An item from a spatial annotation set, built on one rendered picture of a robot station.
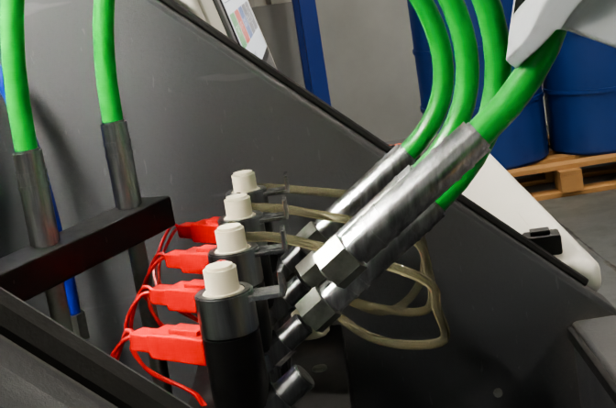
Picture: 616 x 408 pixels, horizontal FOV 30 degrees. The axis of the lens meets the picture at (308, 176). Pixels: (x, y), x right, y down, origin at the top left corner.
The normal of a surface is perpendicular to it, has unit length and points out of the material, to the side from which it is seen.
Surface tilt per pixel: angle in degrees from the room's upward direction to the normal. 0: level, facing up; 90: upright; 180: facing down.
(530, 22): 83
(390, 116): 90
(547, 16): 115
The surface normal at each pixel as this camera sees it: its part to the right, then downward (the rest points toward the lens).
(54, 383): 0.56, -0.81
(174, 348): -0.60, 0.24
